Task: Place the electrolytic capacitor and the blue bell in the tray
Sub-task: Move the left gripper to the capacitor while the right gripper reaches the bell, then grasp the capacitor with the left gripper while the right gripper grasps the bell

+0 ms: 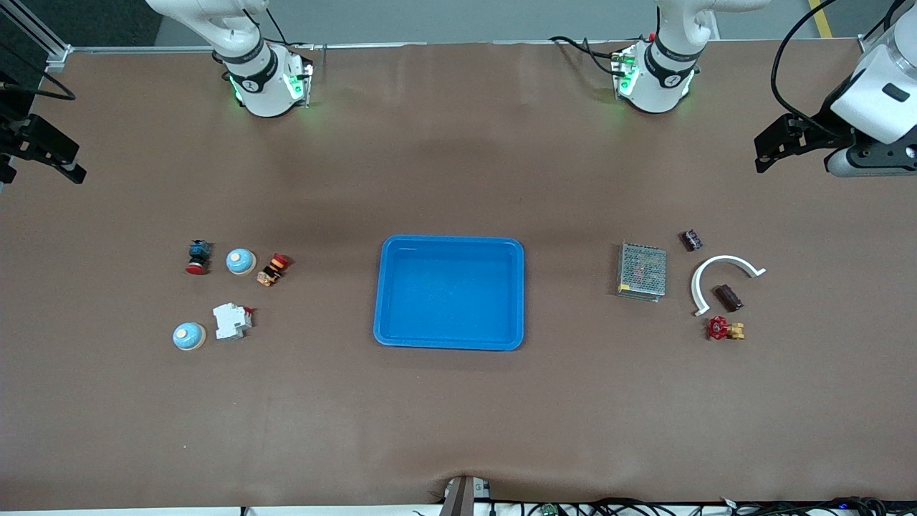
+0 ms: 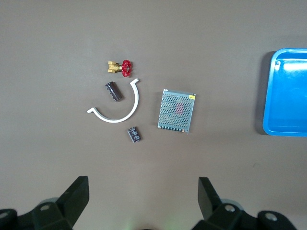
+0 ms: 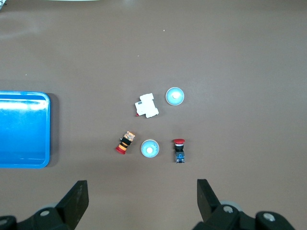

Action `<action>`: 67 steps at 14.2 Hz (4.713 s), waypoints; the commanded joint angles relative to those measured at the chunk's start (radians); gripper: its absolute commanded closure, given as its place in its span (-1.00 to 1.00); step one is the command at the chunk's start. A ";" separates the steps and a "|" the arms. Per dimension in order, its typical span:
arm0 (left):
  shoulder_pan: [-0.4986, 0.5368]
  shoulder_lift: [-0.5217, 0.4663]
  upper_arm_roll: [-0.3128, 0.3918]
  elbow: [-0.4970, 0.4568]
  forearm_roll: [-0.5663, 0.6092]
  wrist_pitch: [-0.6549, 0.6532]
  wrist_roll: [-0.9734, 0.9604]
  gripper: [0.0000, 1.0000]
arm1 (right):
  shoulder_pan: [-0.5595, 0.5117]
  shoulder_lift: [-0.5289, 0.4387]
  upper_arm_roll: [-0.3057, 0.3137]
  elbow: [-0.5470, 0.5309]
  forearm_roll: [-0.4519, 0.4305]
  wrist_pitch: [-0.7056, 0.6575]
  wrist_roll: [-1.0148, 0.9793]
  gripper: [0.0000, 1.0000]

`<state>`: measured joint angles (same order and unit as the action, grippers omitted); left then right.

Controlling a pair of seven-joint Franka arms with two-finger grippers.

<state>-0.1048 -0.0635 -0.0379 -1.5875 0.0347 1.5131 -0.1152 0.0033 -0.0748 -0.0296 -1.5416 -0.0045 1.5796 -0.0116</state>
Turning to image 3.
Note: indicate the red pushbutton blue black body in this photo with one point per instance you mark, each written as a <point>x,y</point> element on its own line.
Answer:
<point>179,153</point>

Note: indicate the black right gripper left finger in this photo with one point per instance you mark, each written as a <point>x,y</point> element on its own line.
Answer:
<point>69,208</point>

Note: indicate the orange black red-capped button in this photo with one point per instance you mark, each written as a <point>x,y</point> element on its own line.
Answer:
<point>124,143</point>

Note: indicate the white circuit breaker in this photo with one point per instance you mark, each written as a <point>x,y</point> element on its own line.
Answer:
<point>146,106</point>

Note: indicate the blue plastic tray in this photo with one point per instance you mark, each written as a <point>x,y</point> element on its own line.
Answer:
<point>24,131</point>

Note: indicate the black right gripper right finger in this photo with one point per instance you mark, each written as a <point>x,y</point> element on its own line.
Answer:
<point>213,210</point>

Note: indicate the blue call bell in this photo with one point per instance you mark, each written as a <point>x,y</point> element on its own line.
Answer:
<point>149,148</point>
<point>174,95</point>

